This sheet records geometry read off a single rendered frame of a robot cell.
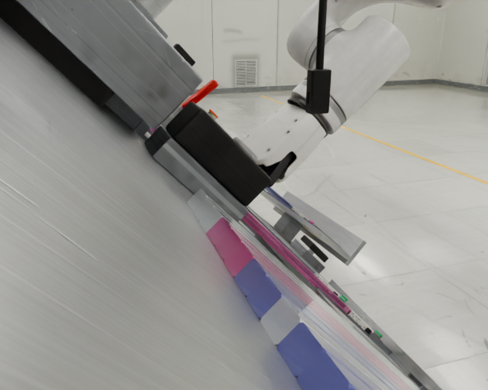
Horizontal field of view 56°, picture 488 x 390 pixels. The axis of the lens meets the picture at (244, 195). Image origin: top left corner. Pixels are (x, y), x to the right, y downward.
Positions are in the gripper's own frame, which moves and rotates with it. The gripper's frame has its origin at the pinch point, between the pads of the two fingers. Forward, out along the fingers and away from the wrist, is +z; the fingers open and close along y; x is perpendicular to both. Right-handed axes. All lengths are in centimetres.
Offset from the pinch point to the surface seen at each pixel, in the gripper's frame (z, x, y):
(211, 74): -105, 176, -749
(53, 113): 1, -27, 42
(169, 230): 1, -23, 45
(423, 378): -0.8, 31.5, 18.7
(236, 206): -0.4, -13.5, 29.6
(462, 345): -20, 146, -55
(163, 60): -3.7, -23.9, 28.1
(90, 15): -2.4, -28.6, 28.1
